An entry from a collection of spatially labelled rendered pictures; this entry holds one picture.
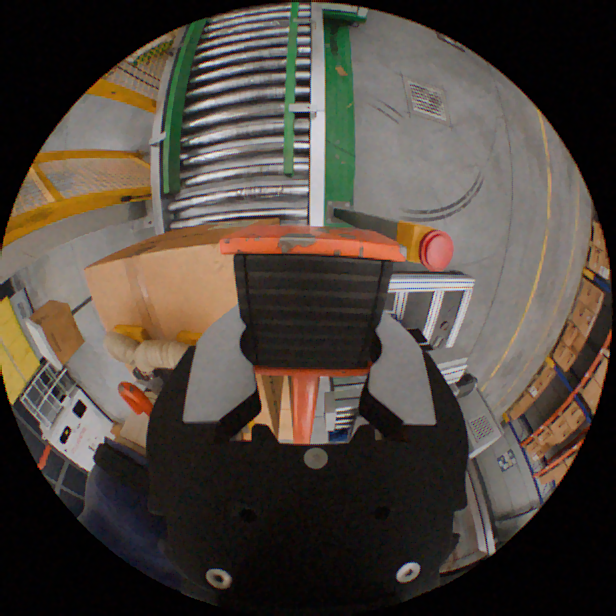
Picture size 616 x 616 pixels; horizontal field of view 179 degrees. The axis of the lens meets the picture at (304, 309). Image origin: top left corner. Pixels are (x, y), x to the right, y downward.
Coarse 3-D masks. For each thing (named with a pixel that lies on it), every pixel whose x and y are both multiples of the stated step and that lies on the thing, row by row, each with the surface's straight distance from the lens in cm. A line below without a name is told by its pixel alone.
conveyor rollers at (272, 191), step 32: (224, 32) 133; (256, 32) 123; (288, 32) 121; (224, 64) 114; (256, 64) 103; (192, 96) 106; (224, 96) 96; (256, 96) 92; (192, 128) 97; (256, 128) 84; (192, 160) 90; (224, 192) 82; (256, 192) 78; (288, 192) 76; (192, 224) 89
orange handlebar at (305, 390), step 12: (120, 384) 34; (132, 384) 33; (300, 384) 16; (312, 384) 16; (132, 396) 33; (144, 396) 33; (300, 396) 17; (312, 396) 17; (132, 408) 38; (144, 408) 34; (300, 408) 19; (312, 408) 19; (300, 420) 21; (312, 420) 21; (300, 432) 23
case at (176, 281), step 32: (224, 224) 57; (256, 224) 46; (128, 256) 38; (160, 256) 32; (192, 256) 29; (224, 256) 26; (96, 288) 50; (128, 288) 40; (160, 288) 34; (192, 288) 30; (224, 288) 28; (128, 320) 45; (160, 320) 38; (192, 320) 34
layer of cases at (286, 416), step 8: (288, 376) 122; (288, 384) 125; (288, 392) 132; (288, 400) 140; (288, 408) 149; (280, 416) 161; (288, 416) 160; (280, 424) 174; (288, 424) 173; (280, 432) 190; (288, 432) 189
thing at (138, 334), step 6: (114, 330) 49; (120, 330) 47; (126, 330) 45; (132, 330) 43; (138, 330) 42; (144, 330) 42; (132, 336) 44; (138, 336) 42; (144, 336) 43; (138, 342) 44; (132, 372) 49; (138, 378) 49
